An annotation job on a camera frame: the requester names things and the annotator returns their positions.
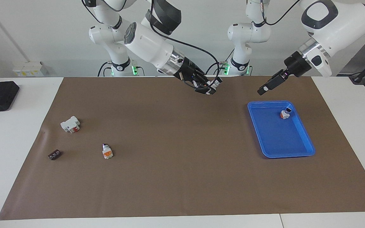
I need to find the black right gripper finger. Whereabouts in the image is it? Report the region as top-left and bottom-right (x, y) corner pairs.
(195, 83), (216, 95)
(202, 74), (222, 86)

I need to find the black base cable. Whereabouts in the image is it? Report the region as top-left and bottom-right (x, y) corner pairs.
(205, 49), (235, 76)
(98, 61), (111, 77)

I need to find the white red circuit breaker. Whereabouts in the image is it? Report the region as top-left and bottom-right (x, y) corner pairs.
(60, 116), (81, 134)

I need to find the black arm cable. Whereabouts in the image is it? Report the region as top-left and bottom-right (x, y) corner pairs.
(260, 0), (302, 26)
(149, 9), (221, 89)

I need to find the blue plastic tray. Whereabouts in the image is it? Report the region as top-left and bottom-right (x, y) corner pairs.
(247, 101), (316, 159)

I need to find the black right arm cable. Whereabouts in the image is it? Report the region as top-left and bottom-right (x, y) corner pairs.
(149, 9), (221, 89)

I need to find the brown paper table mat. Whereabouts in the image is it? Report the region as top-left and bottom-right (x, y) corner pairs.
(0, 76), (365, 220)

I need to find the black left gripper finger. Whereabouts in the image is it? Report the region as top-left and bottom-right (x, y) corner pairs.
(266, 70), (288, 85)
(258, 79), (284, 95)

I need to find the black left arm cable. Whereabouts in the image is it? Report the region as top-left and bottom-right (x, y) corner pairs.
(260, 0), (302, 26)

